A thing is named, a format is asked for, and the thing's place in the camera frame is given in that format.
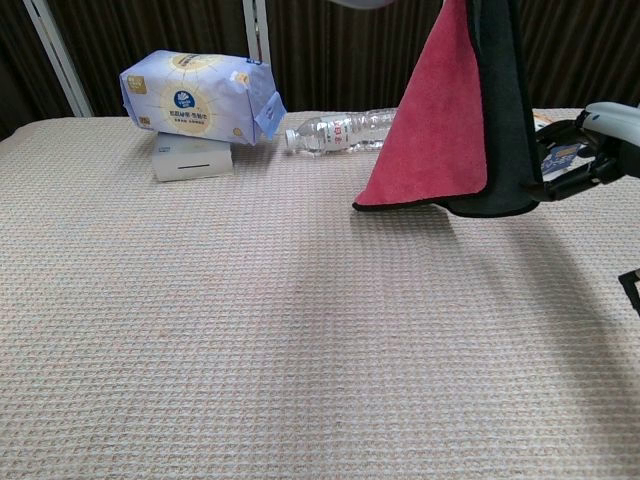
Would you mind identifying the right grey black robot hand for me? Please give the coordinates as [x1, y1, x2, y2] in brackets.
[524, 101, 640, 319]

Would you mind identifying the pink towel with black trim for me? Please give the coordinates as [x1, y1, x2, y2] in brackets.
[352, 0, 544, 220]

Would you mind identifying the beige waffle tablecloth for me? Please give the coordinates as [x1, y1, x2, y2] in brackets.
[0, 107, 640, 480]

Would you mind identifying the blue orange cardboard box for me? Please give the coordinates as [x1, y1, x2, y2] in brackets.
[531, 110, 594, 177]

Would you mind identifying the dark brown curtain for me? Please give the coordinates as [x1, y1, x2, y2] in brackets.
[0, 0, 640, 142]

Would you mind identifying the clear plastic water bottle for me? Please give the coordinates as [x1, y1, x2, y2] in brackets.
[284, 106, 399, 159]

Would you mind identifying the blue white tissue pack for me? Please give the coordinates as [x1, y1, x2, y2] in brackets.
[118, 48, 287, 146]

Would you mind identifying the small white box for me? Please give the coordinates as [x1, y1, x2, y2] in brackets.
[152, 132, 235, 182]

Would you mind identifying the white slotted frame post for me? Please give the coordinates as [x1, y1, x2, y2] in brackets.
[241, 0, 269, 66]

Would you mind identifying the slanted white frame post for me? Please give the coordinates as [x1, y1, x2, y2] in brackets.
[22, 0, 95, 119]

